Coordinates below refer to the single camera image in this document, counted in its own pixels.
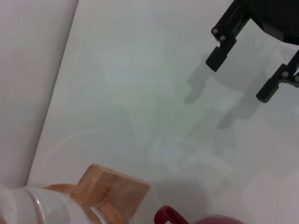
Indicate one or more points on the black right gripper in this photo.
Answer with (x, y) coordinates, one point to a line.
(278, 18)

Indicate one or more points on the red ceramic cup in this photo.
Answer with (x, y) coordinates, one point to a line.
(168, 214)

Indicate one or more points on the wooden dispenser stand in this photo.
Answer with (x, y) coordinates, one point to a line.
(109, 189)

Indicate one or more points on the clear glass water dispenser jar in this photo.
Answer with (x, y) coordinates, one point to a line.
(35, 205)

